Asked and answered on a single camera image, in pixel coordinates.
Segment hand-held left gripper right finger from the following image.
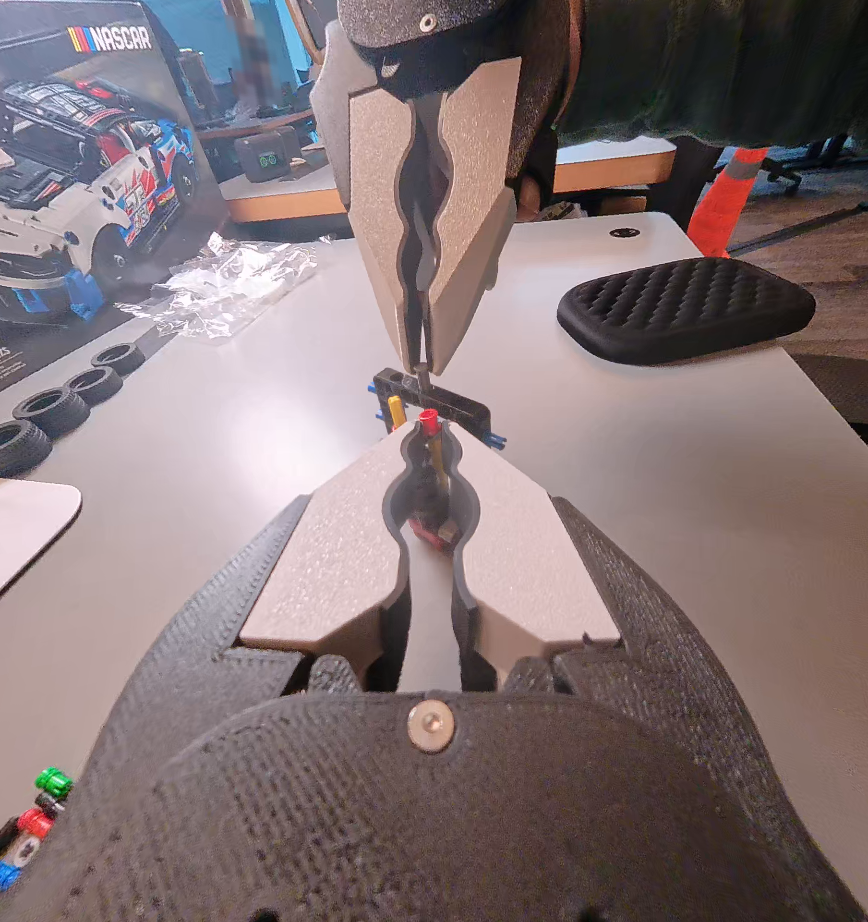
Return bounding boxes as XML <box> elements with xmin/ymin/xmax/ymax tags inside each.
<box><xmin>440</xmin><ymin>424</ymin><xmax>622</xmax><ymax>690</ymax></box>

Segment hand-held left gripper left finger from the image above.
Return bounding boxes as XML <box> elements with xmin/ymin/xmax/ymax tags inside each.
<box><xmin>240</xmin><ymin>424</ymin><xmax>419</xmax><ymax>690</ymax></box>

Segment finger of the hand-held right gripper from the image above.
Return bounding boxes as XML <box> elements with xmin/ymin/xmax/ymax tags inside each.
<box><xmin>348</xmin><ymin>86</ymin><xmax>424</xmax><ymax>374</ymax></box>
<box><xmin>427</xmin><ymin>56</ymin><xmax>525</xmax><ymax>379</ymax></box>

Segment black lego frame assembly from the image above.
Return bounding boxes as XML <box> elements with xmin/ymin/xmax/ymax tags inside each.
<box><xmin>367</xmin><ymin>366</ymin><xmax>508</xmax><ymax>553</ymax></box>

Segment pile of small lego pieces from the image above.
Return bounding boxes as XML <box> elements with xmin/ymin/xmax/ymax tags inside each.
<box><xmin>0</xmin><ymin>765</ymin><xmax>76</xmax><ymax>922</ymax></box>

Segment person's right forearm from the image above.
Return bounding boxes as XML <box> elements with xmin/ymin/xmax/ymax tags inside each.
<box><xmin>551</xmin><ymin>0</ymin><xmax>868</xmax><ymax>150</ymax></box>

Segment lego set box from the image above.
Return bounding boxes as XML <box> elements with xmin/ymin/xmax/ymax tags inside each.
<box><xmin>0</xmin><ymin>0</ymin><xmax>224</xmax><ymax>402</ymax></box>

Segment person's right hand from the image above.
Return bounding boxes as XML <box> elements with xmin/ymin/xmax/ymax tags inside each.
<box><xmin>515</xmin><ymin>171</ymin><xmax>552</xmax><ymax>223</ymax></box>

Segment dark device with green lights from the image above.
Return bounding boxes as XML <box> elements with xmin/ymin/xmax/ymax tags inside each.
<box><xmin>232</xmin><ymin>128</ymin><xmax>300</xmax><ymax>186</ymax></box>

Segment grey top wooden table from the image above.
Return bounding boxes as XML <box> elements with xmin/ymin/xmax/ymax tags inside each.
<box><xmin>218</xmin><ymin>135</ymin><xmax>677</xmax><ymax>224</ymax></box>

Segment clear plastic bag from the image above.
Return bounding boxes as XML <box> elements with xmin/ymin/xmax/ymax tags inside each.
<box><xmin>116</xmin><ymin>234</ymin><xmax>321</xmax><ymax>341</ymax></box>

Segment black fabric cushion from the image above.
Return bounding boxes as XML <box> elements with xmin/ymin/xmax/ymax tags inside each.
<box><xmin>555</xmin><ymin>257</ymin><xmax>818</xmax><ymax>367</ymax></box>

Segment orange traffic cone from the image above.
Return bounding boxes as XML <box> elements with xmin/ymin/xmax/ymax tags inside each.
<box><xmin>685</xmin><ymin>146</ymin><xmax>771</xmax><ymax>260</ymax></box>

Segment white book stand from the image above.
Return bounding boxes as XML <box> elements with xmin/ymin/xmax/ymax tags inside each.
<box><xmin>0</xmin><ymin>475</ymin><xmax>84</xmax><ymax>622</ymax></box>

